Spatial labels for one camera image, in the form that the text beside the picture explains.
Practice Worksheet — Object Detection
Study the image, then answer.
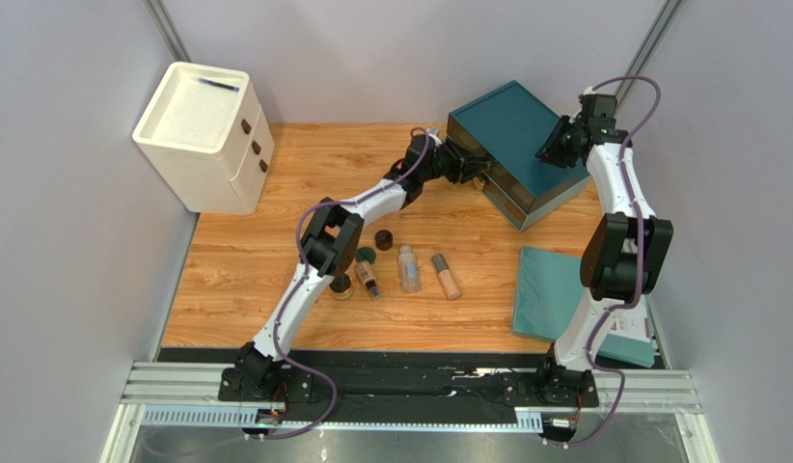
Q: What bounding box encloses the teal drawer organizer box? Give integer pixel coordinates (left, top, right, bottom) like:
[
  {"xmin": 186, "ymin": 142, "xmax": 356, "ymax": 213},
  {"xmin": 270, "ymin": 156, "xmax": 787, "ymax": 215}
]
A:
[{"xmin": 447, "ymin": 81, "xmax": 590, "ymax": 232}]

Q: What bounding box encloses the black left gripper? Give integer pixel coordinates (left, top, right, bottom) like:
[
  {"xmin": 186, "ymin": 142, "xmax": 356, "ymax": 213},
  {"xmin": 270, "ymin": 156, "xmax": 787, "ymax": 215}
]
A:
[{"xmin": 422, "ymin": 138, "xmax": 492, "ymax": 185}]

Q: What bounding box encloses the clear plastic bottle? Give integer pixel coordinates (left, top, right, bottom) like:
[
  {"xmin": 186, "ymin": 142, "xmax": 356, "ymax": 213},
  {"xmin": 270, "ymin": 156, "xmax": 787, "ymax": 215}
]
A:
[{"xmin": 397, "ymin": 245, "xmax": 422, "ymax": 293}]

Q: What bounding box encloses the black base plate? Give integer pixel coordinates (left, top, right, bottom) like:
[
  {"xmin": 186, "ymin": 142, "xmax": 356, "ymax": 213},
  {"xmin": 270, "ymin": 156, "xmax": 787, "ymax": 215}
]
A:
[{"xmin": 217, "ymin": 366, "xmax": 600, "ymax": 408}]

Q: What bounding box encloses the green round compact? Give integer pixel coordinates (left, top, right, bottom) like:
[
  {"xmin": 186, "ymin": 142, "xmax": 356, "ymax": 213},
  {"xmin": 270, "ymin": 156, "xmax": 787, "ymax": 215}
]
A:
[{"xmin": 355, "ymin": 247, "xmax": 377, "ymax": 263}]

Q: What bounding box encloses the white three-drawer cabinet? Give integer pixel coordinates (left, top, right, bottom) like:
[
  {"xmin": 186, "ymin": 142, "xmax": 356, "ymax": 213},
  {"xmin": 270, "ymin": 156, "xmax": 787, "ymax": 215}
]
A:
[{"xmin": 132, "ymin": 62, "xmax": 275, "ymax": 215}]

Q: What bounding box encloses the white paper label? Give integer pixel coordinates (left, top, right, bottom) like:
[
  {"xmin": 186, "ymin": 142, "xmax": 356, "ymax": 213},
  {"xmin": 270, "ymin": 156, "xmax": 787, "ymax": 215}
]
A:
[{"xmin": 611, "ymin": 298, "xmax": 651, "ymax": 342}]

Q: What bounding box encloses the beige foundation tube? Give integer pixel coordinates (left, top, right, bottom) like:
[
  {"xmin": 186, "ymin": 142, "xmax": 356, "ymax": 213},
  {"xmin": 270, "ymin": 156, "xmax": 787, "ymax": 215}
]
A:
[{"xmin": 430, "ymin": 253, "xmax": 462, "ymax": 300}]

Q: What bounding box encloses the teal flat box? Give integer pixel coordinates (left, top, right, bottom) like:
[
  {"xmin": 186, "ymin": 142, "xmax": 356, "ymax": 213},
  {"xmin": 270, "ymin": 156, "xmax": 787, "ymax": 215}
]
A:
[{"xmin": 511, "ymin": 247, "xmax": 655, "ymax": 368}]

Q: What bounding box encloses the aluminium mounting rail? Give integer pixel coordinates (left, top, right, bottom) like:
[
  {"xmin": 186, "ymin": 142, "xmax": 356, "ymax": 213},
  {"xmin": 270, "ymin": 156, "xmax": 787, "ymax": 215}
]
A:
[{"xmin": 122, "ymin": 363, "xmax": 702, "ymax": 431}]

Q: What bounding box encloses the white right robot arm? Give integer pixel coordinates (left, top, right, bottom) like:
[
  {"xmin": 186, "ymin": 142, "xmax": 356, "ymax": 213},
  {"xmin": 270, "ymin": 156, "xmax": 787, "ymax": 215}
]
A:
[{"xmin": 536, "ymin": 91, "xmax": 673, "ymax": 404}]

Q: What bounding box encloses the brown foundation bottle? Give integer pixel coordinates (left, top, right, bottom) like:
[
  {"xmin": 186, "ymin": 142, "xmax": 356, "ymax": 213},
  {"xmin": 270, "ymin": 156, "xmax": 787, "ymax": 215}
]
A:
[{"xmin": 356, "ymin": 260, "xmax": 381, "ymax": 300}]

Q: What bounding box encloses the black-lid powder jar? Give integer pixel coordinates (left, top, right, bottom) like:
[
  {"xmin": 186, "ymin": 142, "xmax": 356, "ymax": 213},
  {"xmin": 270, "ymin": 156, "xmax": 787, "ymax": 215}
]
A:
[{"xmin": 329, "ymin": 274, "xmax": 354, "ymax": 301}]

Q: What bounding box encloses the dark brown small jar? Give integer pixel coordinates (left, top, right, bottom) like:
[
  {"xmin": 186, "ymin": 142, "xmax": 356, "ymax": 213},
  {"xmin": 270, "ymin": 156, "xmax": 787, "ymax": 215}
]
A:
[{"xmin": 374, "ymin": 230, "xmax": 394, "ymax": 251}]

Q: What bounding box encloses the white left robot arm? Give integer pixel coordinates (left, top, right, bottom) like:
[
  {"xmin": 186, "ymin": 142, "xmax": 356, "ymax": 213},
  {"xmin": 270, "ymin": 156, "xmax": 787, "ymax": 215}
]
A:
[{"xmin": 218, "ymin": 127, "xmax": 492, "ymax": 401}]

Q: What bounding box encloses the black pen on cabinet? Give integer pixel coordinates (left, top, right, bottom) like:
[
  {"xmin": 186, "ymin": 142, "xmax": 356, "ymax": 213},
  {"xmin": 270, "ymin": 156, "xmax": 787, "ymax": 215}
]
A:
[{"xmin": 198, "ymin": 77, "xmax": 240, "ymax": 93}]

